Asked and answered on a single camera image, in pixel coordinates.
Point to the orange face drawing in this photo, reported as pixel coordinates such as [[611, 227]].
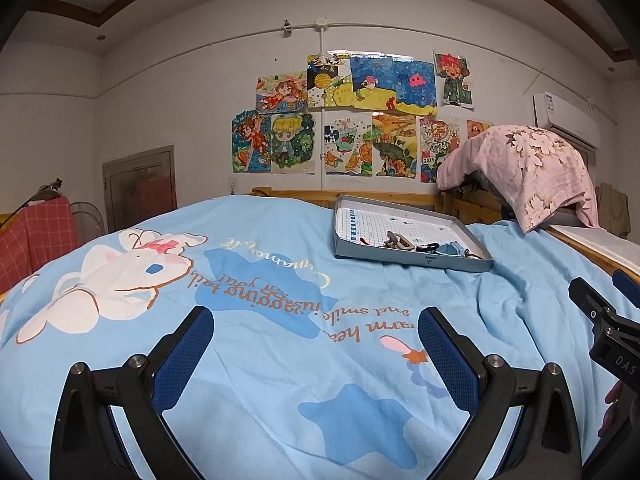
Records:
[[477, 129]]

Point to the colourful patterned drawing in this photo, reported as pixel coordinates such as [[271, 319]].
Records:
[[435, 147]]

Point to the dark small door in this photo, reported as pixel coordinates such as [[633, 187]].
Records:
[[140, 190]]

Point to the dinosaur drawing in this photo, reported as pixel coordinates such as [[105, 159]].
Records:
[[394, 145]]

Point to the orange-haired figure drawing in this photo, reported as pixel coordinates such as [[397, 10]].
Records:
[[281, 92]]

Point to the orange-haired girl blue drawing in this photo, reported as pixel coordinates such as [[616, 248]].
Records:
[[251, 142]]

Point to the yellow moon drawing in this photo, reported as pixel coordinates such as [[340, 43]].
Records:
[[327, 82]]

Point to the white panel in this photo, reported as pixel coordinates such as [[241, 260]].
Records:
[[595, 245]]

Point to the blond-haired figure drawing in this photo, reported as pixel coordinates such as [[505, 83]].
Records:
[[292, 142]]

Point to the blue hair claw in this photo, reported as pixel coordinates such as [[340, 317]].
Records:
[[450, 248]]

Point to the blue sea jellyfish painting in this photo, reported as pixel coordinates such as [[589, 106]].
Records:
[[395, 82]]

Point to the light blue cartoon blanket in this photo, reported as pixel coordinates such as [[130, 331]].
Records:
[[250, 285]]

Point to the white wall bracket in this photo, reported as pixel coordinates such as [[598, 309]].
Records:
[[287, 27]]

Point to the fruit drink drawing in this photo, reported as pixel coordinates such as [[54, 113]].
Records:
[[348, 145]]

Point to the wooden bed frame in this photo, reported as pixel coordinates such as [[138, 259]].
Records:
[[300, 195]]

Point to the red-haired figure drawing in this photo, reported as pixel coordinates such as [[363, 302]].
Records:
[[452, 80]]

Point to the red plaid cloth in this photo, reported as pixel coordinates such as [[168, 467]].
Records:
[[35, 240]]

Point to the person's right hand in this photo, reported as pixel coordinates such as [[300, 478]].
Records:
[[614, 410]]

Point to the pink floral cloth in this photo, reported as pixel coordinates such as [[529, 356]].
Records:
[[530, 175]]

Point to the beige hair clip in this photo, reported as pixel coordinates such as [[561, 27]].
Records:
[[399, 240]]

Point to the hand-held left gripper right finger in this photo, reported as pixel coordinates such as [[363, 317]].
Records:
[[447, 355]]

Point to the white air conditioner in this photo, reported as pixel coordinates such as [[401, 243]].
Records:
[[565, 120]]

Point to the grey cardboard tray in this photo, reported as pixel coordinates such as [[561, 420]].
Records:
[[375, 255]]

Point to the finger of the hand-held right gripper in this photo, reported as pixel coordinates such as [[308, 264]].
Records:
[[590, 305], [629, 287]]

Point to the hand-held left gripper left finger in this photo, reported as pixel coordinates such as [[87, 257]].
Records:
[[182, 355]]

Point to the olive hanging cloth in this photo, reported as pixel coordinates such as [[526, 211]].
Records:
[[612, 210]]

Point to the white conduit junction box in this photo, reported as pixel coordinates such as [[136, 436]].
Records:
[[320, 24]]

